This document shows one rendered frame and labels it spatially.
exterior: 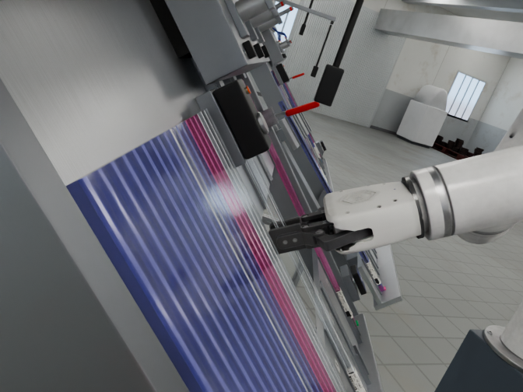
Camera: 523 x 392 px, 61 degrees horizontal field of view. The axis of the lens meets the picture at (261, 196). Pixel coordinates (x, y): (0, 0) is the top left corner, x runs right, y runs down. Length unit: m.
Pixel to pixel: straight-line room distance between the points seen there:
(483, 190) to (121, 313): 0.43
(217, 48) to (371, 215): 0.24
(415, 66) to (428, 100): 1.09
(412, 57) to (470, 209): 12.48
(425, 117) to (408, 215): 12.01
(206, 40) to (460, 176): 0.30
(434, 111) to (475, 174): 12.14
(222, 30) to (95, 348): 0.34
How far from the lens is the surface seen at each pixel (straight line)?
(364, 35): 11.96
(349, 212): 0.51
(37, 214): 0.17
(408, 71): 12.98
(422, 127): 12.55
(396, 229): 0.51
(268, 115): 0.79
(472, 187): 0.53
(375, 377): 0.81
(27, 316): 0.19
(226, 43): 0.46
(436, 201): 0.52
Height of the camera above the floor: 1.17
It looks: 18 degrees down
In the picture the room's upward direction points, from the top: 19 degrees clockwise
